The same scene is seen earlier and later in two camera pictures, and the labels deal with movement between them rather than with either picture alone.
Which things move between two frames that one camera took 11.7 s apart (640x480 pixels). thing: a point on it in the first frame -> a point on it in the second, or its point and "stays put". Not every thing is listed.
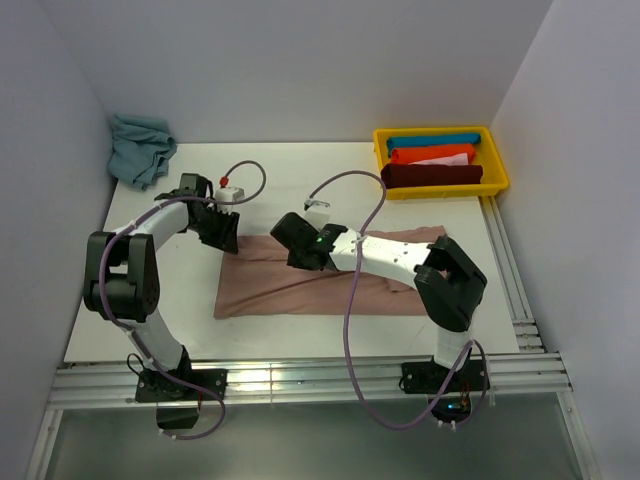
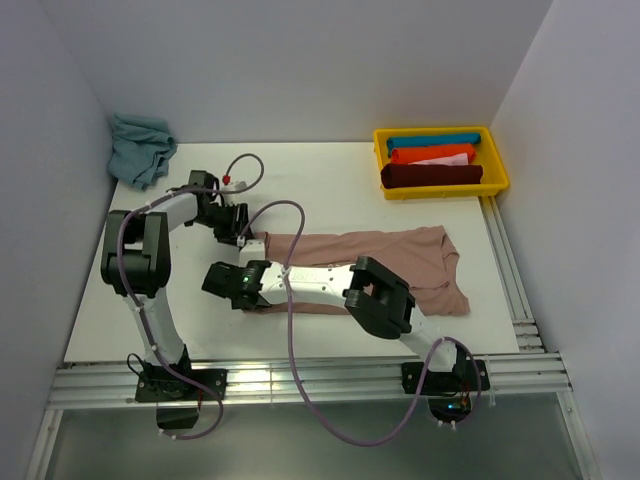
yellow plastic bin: [487, 155] stays put
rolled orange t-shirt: [407, 155] stays put
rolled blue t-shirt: [434, 140] stays put
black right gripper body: [296, 259] -> [235, 305]
